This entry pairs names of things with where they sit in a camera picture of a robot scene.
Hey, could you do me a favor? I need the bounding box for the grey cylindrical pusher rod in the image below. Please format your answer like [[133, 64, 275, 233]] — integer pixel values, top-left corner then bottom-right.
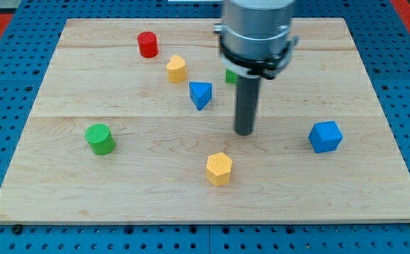
[[234, 76, 260, 136]]

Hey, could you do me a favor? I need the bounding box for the green cylinder block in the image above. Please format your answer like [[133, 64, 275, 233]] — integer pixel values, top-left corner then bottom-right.
[[85, 123, 116, 155]]

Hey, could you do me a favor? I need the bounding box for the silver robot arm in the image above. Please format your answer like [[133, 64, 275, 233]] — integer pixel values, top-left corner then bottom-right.
[[213, 0, 299, 80]]

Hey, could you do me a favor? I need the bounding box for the red cylinder block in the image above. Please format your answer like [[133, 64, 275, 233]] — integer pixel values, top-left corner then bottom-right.
[[137, 31, 159, 58]]

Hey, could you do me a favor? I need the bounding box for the yellow heart block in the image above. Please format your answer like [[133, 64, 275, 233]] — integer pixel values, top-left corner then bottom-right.
[[166, 55, 187, 83]]

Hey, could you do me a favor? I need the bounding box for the blue triangle block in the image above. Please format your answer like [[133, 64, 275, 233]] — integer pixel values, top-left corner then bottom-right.
[[189, 82, 212, 111]]

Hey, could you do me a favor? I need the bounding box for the yellow hexagon block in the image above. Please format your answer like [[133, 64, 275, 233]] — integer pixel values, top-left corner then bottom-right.
[[205, 152, 232, 186]]

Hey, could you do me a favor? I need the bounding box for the green block behind rod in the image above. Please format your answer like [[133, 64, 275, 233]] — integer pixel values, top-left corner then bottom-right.
[[225, 69, 238, 85]]

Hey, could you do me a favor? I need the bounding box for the blue cube block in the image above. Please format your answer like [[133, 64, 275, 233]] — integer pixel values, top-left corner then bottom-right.
[[308, 121, 343, 153]]

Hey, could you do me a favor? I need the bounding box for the wooden board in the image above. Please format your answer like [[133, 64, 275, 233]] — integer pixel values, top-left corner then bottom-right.
[[0, 18, 410, 225]]

